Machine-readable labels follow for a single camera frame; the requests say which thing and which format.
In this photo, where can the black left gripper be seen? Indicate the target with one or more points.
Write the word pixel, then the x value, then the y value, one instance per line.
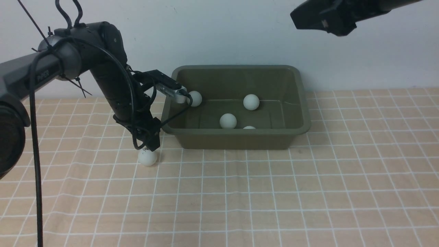
pixel 145 127

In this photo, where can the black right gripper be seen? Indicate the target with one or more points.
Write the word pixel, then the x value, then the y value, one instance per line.
pixel 332 16

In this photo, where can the plain white ball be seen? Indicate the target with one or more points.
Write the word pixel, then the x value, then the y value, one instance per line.
pixel 196 98
pixel 228 121

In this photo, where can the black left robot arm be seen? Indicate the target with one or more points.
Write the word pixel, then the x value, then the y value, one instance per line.
pixel 65 55

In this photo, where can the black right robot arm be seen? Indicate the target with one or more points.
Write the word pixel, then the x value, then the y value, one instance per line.
pixel 373 8

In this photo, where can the olive green plastic bin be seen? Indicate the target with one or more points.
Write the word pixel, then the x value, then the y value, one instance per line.
pixel 282 115

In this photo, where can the checkered beige tablecloth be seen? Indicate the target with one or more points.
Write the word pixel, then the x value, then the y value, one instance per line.
pixel 365 175

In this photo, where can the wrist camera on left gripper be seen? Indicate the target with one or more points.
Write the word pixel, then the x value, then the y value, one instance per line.
pixel 161 82

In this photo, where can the black cable tie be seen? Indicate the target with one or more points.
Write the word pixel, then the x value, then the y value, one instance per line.
pixel 53 52

